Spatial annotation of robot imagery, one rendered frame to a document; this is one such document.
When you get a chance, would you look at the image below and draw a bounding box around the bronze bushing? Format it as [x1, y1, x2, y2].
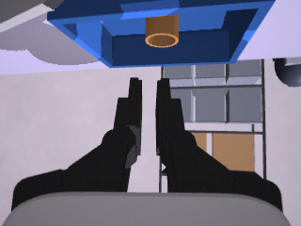
[145, 15, 179, 47]

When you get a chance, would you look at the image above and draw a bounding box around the blue shallow tray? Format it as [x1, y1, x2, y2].
[47, 0, 274, 68]

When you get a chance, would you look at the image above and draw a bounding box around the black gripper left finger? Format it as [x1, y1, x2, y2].
[11, 77, 142, 211]

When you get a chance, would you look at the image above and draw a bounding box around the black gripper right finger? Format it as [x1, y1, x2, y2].
[155, 78, 283, 213]

